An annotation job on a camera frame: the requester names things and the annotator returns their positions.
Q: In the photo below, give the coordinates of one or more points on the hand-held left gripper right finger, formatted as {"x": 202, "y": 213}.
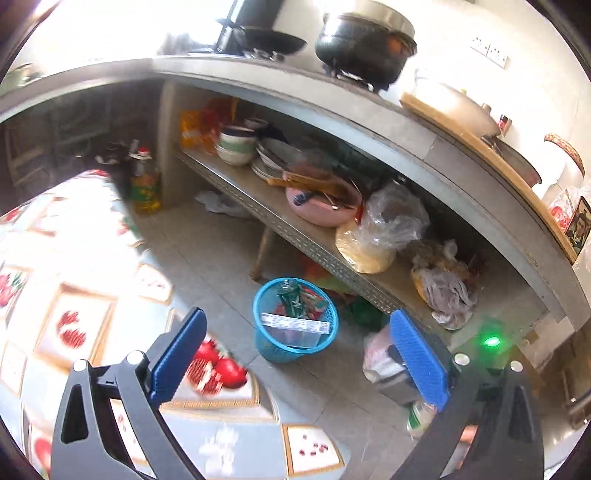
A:
{"x": 418, "y": 364}

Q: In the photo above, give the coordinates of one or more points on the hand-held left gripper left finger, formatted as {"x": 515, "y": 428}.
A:
{"x": 178, "y": 357}

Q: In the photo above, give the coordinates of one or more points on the blue plastic basket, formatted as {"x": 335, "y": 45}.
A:
{"x": 277, "y": 348}

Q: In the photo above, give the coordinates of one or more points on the clear plastic food container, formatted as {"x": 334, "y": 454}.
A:
{"x": 295, "y": 334}

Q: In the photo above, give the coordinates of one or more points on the red green printed food packet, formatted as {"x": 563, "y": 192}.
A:
{"x": 300, "y": 300}

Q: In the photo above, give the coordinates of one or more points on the small bin pink bag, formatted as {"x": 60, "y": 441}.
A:
{"x": 381, "y": 355}

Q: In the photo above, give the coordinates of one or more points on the green white bottle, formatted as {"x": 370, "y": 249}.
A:
{"x": 420, "y": 417}

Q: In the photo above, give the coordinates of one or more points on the green plastic bag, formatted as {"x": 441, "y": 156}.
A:
{"x": 364, "y": 314}

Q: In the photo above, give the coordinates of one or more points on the crumpled food bag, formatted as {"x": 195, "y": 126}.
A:
{"x": 443, "y": 286}

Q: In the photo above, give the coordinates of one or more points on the bagged flatbreads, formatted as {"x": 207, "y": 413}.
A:
{"x": 364, "y": 258}

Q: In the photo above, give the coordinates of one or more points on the pomegranate printed tablecloth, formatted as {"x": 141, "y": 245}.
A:
{"x": 83, "y": 277}

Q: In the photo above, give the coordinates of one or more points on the red plastic bag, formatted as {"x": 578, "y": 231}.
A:
{"x": 323, "y": 279}

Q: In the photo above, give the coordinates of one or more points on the clear plastic bag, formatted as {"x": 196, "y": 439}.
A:
{"x": 392, "y": 217}

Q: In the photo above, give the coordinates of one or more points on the wooden cabinet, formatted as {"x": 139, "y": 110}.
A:
{"x": 572, "y": 369}

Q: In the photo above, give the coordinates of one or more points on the white rag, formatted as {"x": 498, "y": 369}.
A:
{"x": 219, "y": 203}

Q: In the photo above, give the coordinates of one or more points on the cooking oil bottle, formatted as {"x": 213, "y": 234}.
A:
{"x": 145, "y": 189}

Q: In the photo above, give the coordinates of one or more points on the pink plastic basin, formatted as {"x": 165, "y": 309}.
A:
{"x": 323, "y": 214}

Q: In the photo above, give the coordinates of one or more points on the metal shelf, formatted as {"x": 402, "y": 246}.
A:
{"x": 286, "y": 217}

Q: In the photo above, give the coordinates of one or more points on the red printed bag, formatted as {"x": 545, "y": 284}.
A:
{"x": 561, "y": 214}

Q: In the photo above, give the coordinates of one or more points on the printed picture box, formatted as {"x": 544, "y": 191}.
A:
{"x": 579, "y": 228}

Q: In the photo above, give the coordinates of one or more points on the wooden utensils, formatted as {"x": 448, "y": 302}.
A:
{"x": 300, "y": 179}

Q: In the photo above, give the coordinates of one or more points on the stack of plates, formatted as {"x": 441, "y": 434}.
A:
{"x": 272, "y": 161}

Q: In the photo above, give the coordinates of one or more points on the stack of bowls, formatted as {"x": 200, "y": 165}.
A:
{"x": 235, "y": 147}

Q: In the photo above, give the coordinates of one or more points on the wooden cutting board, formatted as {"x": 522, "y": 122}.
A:
{"x": 485, "y": 150}

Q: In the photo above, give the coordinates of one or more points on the lidded dark pan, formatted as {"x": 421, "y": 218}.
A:
{"x": 517, "y": 161}

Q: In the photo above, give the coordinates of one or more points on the yellow packets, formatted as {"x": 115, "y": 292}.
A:
{"x": 194, "y": 129}

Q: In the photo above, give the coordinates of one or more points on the concrete kitchen counter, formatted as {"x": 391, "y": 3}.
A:
{"x": 369, "y": 124}

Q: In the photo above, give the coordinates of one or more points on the small red-capped jar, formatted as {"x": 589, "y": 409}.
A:
{"x": 504, "y": 125}

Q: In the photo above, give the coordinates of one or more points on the gas stove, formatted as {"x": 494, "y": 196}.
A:
{"x": 265, "y": 54}

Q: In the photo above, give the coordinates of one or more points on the black cooking pot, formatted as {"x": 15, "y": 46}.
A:
{"x": 364, "y": 46}

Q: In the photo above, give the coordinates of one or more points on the black wok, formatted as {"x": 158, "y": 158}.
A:
{"x": 272, "y": 39}

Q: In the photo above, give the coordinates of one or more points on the steel pot lid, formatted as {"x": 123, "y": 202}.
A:
{"x": 383, "y": 16}

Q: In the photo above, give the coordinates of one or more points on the wooden support post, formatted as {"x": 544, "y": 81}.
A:
{"x": 261, "y": 254}

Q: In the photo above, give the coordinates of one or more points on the white wall outlets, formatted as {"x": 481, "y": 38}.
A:
{"x": 489, "y": 50}

